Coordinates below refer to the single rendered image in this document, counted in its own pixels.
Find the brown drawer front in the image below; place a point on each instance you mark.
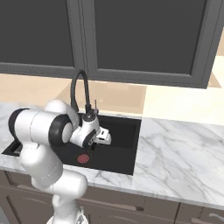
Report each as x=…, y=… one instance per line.
x=113, y=199

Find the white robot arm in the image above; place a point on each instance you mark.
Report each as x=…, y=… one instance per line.
x=38, y=128

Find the brown base cabinet door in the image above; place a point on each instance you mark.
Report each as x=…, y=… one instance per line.
x=192, y=214
x=20, y=204
x=128, y=217

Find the black gooseneck tap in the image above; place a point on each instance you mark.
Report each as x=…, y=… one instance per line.
x=87, y=93

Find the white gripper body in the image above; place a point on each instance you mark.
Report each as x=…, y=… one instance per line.
x=104, y=137

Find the red round sink drain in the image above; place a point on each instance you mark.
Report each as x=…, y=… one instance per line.
x=83, y=158

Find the dark grey wall cabinet door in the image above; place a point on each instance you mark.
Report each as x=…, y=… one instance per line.
x=145, y=35
x=35, y=32

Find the black sink basin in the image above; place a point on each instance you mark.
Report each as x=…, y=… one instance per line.
x=122, y=145

